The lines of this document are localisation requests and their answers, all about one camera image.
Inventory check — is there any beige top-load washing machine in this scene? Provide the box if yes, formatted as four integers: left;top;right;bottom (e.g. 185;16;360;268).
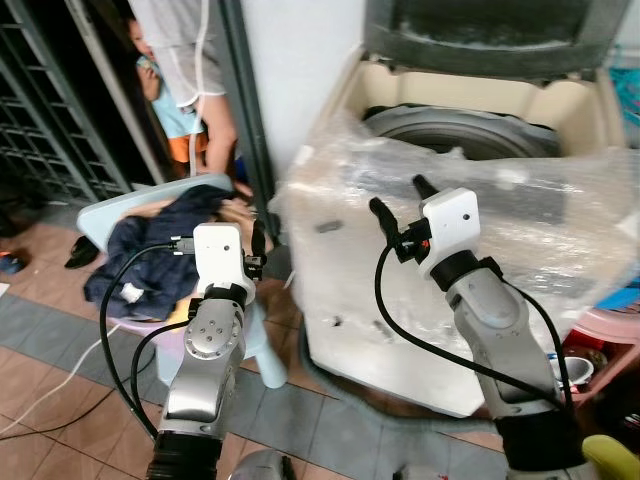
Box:
280;0;640;419

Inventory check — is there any light blue plastic chair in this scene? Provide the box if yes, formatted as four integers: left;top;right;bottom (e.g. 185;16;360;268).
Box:
77;172;293;393

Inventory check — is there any dark blue garment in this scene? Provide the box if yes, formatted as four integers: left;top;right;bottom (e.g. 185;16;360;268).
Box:
84;184;239;323

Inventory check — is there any clear plastic washer wrap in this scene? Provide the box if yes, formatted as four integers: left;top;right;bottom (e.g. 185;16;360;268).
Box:
278;108;640;331

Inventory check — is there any child in blue shirt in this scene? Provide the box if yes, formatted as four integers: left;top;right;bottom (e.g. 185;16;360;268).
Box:
126;15;213;173

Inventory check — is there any dark grey washer lid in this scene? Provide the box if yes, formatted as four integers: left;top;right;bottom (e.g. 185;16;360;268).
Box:
361;0;633;83

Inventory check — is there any black sandal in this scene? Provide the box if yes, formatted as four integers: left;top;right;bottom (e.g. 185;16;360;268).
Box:
64;235;102;270

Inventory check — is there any adult in white shirt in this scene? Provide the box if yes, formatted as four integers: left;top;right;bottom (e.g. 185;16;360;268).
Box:
128;0;253;199

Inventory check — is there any blue plastic basin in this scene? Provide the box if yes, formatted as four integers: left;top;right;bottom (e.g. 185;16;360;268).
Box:
594;276;640;313

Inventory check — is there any pink plastic basket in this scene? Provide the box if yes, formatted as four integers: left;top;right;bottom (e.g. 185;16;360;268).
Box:
558;303;640;403

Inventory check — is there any dark metal grille gate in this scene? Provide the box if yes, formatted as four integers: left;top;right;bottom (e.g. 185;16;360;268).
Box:
0;0;133;206

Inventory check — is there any yellow-green plastic container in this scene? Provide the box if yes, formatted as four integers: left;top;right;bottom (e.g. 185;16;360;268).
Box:
579;434;640;480

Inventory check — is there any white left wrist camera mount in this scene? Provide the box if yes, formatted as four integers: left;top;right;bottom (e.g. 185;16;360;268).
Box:
192;223;245;297

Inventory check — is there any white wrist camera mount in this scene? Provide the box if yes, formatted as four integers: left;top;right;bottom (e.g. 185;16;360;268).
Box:
192;223;245;297
417;187;480;280

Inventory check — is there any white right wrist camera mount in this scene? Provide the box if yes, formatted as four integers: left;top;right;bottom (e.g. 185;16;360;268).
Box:
417;187;480;280

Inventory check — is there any dark metal door post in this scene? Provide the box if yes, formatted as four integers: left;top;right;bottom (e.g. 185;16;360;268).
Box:
214;0;278;219

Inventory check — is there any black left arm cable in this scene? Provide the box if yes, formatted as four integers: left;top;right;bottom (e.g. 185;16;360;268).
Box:
97;237;197;444

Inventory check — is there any white floor cable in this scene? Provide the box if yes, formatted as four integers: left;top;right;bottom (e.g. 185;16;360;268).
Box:
0;322;123;435

